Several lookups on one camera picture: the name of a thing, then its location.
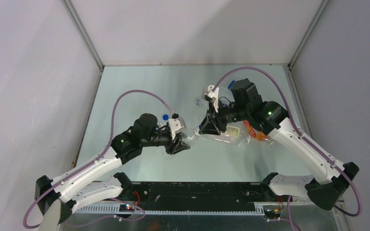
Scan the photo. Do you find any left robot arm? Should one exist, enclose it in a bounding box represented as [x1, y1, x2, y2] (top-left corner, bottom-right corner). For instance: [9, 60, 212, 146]
[35, 113, 190, 223]

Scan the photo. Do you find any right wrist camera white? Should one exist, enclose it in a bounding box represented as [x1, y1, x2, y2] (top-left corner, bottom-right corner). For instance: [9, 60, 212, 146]
[202, 85, 219, 112]

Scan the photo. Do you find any orange label plastic bottle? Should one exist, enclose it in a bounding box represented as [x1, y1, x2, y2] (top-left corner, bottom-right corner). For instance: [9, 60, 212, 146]
[242, 120, 274, 146]

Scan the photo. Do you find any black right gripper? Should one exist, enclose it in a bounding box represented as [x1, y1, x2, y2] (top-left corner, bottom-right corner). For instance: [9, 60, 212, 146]
[198, 99, 249, 136]

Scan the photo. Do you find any Pepsi bottle blue label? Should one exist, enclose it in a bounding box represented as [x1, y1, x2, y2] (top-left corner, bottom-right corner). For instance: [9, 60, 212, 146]
[220, 79, 235, 90]

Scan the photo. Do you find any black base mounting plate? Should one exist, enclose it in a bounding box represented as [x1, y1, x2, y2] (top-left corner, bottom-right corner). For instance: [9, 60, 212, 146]
[103, 181, 292, 212]

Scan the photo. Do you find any left controller board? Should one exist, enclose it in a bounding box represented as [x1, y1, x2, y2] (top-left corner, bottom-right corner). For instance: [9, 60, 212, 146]
[119, 204, 136, 213]

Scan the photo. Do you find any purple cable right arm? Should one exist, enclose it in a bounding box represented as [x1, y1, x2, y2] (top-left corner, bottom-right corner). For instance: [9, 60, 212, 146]
[212, 66, 363, 218]

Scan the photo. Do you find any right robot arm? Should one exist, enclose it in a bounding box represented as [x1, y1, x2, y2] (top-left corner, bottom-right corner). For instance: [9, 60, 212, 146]
[198, 79, 359, 210]

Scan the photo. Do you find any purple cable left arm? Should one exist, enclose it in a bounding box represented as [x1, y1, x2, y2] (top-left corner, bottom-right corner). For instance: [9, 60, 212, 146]
[23, 90, 180, 230]

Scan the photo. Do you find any white slotted cable duct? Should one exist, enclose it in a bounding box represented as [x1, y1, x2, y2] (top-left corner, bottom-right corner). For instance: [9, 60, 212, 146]
[75, 203, 264, 216]

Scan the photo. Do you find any cream label clear bottle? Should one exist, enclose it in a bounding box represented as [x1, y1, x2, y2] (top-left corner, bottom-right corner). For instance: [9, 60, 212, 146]
[201, 122, 251, 146]

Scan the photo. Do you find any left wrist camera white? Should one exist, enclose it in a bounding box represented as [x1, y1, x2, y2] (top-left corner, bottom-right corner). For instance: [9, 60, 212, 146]
[168, 117, 186, 140]

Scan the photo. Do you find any clear unlabelled plastic bottle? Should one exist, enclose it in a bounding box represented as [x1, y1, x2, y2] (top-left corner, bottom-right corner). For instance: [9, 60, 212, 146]
[164, 128, 200, 158]

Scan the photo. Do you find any grey aluminium frame rail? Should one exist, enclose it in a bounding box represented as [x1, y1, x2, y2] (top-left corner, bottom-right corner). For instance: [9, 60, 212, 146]
[283, 64, 354, 231]

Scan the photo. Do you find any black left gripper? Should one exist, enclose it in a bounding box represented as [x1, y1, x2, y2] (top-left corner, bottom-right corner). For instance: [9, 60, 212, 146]
[141, 129, 190, 154]

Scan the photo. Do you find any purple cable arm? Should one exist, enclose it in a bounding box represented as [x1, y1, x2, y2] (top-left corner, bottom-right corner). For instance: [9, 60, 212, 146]
[212, 66, 363, 218]
[23, 90, 180, 230]

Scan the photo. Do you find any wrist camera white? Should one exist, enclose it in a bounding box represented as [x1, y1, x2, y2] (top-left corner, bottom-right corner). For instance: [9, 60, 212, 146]
[168, 117, 186, 140]
[202, 85, 219, 112]

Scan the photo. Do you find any controller board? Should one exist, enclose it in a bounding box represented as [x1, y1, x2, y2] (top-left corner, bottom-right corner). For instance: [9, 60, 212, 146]
[263, 209, 283, 221]
[119, 204, 136, 213]

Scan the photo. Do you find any right controller board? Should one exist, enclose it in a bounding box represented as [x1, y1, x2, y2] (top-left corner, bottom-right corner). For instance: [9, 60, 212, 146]
[263, 209, 283, 221]

